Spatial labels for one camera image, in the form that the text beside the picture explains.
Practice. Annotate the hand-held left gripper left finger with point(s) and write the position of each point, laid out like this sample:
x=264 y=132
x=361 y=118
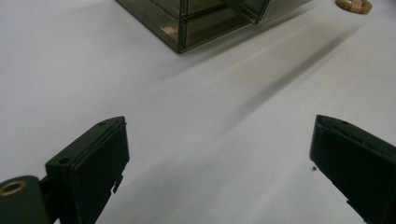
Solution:
x=90 y=168

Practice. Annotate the tan cork piece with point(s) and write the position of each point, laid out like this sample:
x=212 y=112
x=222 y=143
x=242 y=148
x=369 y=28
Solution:
x=169 y=31

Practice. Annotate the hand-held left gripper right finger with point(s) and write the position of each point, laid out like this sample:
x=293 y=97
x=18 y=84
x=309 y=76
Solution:
x=358 y=161

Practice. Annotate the smoky clear drawer cabinet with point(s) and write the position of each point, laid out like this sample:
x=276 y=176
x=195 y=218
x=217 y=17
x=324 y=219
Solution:
x=193 y=25

